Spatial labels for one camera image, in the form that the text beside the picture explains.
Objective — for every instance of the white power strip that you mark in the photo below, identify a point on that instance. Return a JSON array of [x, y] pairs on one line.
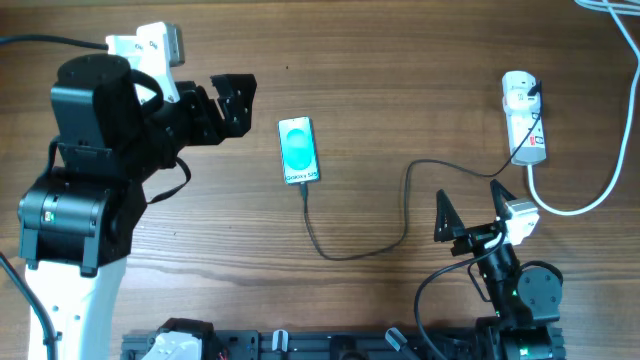
[[527, 143]]

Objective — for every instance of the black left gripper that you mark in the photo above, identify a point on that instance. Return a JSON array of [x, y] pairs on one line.
[[237, 112]]

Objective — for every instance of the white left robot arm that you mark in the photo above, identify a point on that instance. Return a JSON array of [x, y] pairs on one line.
[[117, 127]]

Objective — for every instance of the white charger adapter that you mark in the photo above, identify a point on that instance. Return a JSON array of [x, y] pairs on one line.
[[522, 100]]

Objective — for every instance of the Galaxy S25 smartphone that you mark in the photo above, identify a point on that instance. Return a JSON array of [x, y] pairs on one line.
[[298, 150]]

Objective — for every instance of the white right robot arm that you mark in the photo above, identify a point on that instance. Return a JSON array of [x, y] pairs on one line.
[[525, 296]]

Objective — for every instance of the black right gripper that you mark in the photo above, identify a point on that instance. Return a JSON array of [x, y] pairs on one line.
[[472, 237]]

